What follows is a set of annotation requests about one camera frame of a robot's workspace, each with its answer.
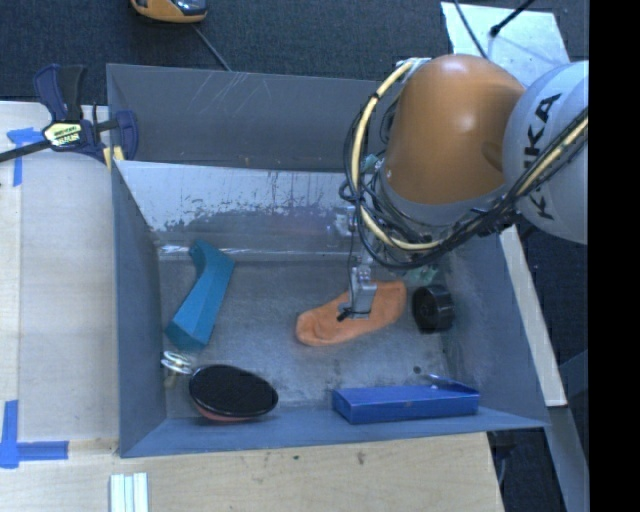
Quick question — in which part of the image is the orange sock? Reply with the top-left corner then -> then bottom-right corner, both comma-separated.
294,278 -> 408,348

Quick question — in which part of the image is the grey metal bin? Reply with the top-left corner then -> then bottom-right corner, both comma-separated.
105,63 -> 552,459

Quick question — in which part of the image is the blue flat box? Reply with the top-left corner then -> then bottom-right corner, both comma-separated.
331,373 -> 482,426

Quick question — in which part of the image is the black oval dish red rim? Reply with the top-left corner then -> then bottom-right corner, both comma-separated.
187,363 -> 280,424

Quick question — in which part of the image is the teal angled block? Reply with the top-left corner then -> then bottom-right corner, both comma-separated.
164,238 -> 237,352

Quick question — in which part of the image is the black cylinder on white bracket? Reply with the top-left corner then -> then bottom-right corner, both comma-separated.
411,283 -> 457,335

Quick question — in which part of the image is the clear glass ring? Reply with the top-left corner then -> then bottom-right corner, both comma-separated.
160,350 -> 195,389

